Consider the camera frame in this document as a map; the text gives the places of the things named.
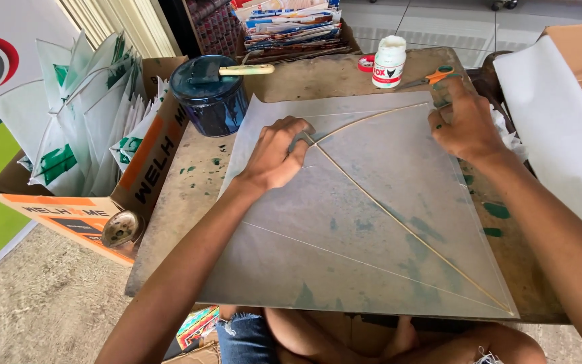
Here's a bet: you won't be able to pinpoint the person's right hand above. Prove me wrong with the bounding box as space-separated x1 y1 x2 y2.
427 74 509 163

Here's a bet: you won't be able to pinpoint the person's left hand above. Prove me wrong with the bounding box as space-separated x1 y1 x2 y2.
238 116 317 193

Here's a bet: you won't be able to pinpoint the translucent white kite paper sheet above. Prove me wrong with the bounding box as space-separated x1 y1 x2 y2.
197 91 520 321

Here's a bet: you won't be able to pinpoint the curved bamboo bow stick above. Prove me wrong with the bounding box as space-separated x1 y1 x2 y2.
314 102 430 145

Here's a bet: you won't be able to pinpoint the long bamboo spine stick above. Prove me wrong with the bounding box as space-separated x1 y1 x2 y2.
302 131 515 316

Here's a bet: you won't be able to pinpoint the crumpled white paper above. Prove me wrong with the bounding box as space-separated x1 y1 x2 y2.
489 107 530 163

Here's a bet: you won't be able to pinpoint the dark blue tin can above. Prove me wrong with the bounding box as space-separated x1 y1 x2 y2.
169 55 250 138

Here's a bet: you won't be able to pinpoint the large white paper sheet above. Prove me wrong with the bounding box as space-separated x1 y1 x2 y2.
493 35 582 249

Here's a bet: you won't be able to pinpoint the white glue bottle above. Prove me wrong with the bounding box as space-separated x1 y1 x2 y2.
371 35 407 89

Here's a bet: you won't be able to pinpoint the box of stacked printed papers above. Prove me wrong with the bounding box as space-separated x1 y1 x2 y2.
231 0 363 65

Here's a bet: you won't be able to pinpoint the checkered red cloth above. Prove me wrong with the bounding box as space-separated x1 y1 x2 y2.
186 0 244 57

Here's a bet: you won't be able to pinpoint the orange printed cardboard box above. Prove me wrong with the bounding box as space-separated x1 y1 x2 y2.
0 56 191 267

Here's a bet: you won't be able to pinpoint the round metal tin lid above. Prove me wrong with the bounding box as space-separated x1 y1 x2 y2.
101 210 142 249

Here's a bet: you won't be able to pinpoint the frayed blue denim shorts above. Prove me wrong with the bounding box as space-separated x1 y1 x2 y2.
215 312 280 364

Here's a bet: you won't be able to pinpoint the colourful printed packet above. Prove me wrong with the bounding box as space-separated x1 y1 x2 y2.
176 305 220 351

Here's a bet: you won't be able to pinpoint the bundle of white green kites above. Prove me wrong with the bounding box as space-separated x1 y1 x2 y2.
0 29 171 198

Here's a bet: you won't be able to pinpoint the cream vertical blinds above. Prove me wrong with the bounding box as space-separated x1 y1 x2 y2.
56 0 183 59

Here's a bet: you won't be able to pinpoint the person's legs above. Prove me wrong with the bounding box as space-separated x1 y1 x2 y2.
265 307 547 364

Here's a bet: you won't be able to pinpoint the orange handled scissors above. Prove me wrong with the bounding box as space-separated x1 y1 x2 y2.
394 65 456 92

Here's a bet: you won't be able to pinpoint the brush with cream handle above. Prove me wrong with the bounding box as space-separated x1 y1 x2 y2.
189 62 276 85

